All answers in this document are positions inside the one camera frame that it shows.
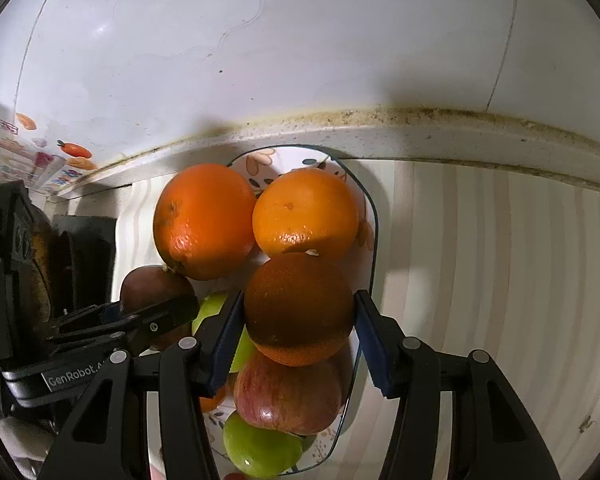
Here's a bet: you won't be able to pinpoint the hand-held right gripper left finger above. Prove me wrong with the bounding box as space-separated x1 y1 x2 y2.
37 290 246 480

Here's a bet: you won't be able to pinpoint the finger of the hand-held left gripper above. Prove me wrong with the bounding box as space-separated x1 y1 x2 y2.
45 295 199 361
55 301 141 333

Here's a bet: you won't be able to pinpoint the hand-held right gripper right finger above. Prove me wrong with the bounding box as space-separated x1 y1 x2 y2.
354 289 561 480

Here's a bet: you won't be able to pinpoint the dark red apple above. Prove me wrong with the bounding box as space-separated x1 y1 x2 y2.
120 266 197 352

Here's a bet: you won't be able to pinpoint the green apple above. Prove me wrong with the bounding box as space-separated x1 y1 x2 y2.
223 411 306 478
191 292 258 373

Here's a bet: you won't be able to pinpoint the streaked red apple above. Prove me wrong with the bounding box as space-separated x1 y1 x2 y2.
234 345 356 435

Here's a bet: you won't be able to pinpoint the large orange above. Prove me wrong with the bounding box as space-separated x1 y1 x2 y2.
153 162 258 281

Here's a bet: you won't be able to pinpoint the oval floral ceramic plate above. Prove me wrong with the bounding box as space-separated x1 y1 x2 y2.
145 145 381 478

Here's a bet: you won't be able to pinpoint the black gas stove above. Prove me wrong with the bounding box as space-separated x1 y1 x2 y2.
52 215 118 311

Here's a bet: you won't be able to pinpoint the striped cat print tablecloth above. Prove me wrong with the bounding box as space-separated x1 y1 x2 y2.
72 160 600 480

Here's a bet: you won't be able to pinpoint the colourful wall stickers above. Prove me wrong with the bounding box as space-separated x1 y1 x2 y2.
0 109 99 196

